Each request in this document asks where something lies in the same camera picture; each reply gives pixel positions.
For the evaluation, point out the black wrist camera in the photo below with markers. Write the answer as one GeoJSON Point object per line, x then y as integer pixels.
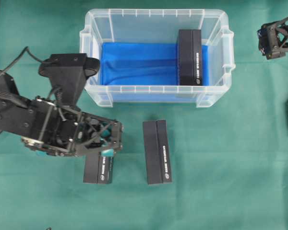
{"type": "Point", "coordinates": [68, 74]}

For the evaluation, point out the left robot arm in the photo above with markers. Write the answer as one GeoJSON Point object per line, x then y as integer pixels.
{"type": "Point", "coordinates": [14, 108]}

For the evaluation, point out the clear plastic storage case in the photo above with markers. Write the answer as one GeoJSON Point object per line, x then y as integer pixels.
{"type": "Point", "coordinates": [160, 26]}

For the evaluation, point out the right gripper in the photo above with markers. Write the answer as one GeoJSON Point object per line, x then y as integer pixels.
{"type": "Point", "coordinates": [271, 36]}

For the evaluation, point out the black box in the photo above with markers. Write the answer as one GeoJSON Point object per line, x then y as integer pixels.
{"type": "Point", "coordinates": [189, 51]}
{"type": "Point", "coordinates": [98, 169]}
{"type": "Point", "coordinates": [157, 156]}

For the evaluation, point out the blue cloth in case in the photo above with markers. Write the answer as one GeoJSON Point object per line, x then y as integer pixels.
{"type": "Point", "coordinates": [139, 64]}

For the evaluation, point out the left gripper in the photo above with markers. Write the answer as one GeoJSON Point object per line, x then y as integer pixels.
{"type": "Point", "coordinates": [67, 131]}

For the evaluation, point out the green table cloth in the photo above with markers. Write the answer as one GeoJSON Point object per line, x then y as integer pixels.
{"type": "Point", "coordinates": [229, 162]}

